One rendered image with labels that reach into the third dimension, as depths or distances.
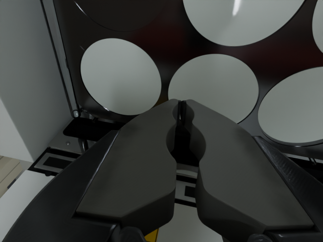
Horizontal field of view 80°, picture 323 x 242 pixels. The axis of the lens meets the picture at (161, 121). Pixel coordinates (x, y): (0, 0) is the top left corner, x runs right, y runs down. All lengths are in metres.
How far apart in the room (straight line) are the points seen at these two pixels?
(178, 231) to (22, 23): 0.28
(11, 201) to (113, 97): 0.16
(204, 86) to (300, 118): 0.11
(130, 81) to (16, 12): 0.13
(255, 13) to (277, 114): 0.11
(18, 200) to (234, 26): 0.29
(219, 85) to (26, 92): 0.22
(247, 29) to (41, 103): 0.25
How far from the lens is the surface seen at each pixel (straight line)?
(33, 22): 0.28
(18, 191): 0.30
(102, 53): 0.24
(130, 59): 0.23
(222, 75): 0.22
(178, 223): 0.24
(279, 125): 0.27
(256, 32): 0.21
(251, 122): 0.26
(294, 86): 0.24
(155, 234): 0.24
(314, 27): 0.22
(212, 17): 0.20
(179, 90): 0.23
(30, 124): 0.29
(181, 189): 0.26
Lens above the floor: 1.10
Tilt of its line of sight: 50 degrees down
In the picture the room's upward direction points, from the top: 163 degrees counter-clockwise
